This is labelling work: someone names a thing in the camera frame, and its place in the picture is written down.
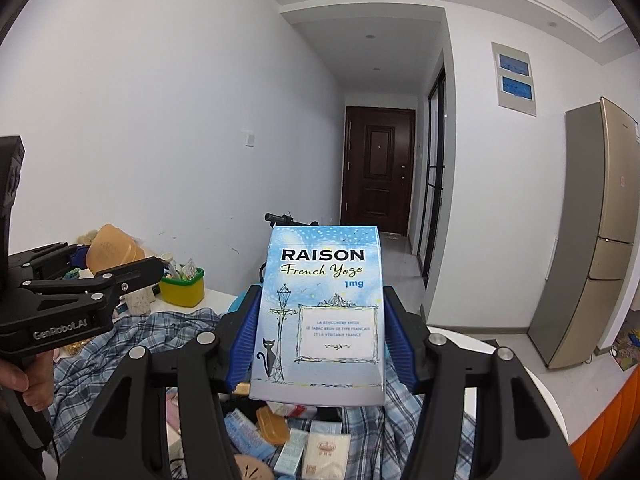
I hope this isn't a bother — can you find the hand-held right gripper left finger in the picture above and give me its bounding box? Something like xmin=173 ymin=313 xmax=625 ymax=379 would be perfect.
xmin=60 ymin=284 xmax=263 ymax=480

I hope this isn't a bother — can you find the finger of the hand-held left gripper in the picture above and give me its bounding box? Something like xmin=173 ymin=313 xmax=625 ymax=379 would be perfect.
xmin=21 ymin=256 xmax=166 ymax=312
xmin=10 ymin=241 xmax=95 ymax=287

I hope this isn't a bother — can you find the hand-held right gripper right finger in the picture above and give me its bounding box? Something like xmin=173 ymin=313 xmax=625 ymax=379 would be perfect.
xmin=382 ymin=286 xmax=576 ymax=480

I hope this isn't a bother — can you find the blue cigarette box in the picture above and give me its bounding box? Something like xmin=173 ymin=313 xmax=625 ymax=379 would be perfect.
xmin=248 ymin=225 xmax=387 ymax=407

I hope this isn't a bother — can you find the white red-print box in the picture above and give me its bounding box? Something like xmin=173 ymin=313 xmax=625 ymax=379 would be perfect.
xmin=306 ymin=432 xmax=351 ymax=480

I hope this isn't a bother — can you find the yellow container with green rim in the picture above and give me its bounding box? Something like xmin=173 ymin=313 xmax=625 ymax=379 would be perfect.
xmin=159 ymin=266 xmax=206 ymax=307

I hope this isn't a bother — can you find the person's left hand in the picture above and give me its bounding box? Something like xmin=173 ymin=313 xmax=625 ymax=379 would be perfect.
xmin=0 ymin=349 xmax=55 ymax=413

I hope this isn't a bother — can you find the white speckled cup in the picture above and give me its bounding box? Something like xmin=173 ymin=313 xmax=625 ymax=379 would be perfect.
xmin=122 ymin=287 xmax=153 ymax=316

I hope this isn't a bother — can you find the orange plastic box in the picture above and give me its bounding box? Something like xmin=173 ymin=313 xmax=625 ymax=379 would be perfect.
xmin=86 ymin=224 xmax=146 ymax=273

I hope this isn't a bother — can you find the blue plaid cloth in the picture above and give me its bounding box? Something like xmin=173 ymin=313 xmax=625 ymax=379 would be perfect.
xmin=50 ymin=307 xmax=476 ymax=480

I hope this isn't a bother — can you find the small orange case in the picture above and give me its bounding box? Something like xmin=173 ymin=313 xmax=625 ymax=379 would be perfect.
xmin=256 ymin=406 xmax=291 ymax=445

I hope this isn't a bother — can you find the light blue packet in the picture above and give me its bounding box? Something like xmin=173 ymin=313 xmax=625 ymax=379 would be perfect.
xmin=225 ymin=410 xmax=281 ymax=461

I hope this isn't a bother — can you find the pale blue slim box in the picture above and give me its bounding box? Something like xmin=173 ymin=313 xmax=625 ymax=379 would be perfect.
xmin=274 ymin=430 xmax=307 ymax=476

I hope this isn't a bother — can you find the beige round disc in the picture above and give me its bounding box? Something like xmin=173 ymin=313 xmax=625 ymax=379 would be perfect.
xmin=232 ymin=455 xmax=276 ymax=480

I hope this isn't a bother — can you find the black framed glass door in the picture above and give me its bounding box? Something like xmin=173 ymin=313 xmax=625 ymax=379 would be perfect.
xmin=417 ymin=62 xmax=447 ymax=288

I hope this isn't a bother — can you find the dark brown door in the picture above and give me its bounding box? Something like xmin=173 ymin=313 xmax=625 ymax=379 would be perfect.
xmin=340 ymin=106 xmax=417 ymax=237

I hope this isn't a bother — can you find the gold refrigerator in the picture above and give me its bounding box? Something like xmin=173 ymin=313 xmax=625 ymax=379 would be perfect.
xmin=527 ymin=96 xmax=640 ymax=371

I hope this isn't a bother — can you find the colourful cardboard box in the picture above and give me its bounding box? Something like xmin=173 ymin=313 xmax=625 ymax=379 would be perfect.
xmin=610 ymin=329 xmax=640 ymax=372

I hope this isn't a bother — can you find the orange seat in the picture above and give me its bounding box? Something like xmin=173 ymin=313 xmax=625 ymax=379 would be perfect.
xmin=570 ymin=375 xmax=640 ymax=480

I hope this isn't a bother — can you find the grey electrical panel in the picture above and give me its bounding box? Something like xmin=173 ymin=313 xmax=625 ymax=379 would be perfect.
xmin=491 ymin=41 xmax=538 ymax=115

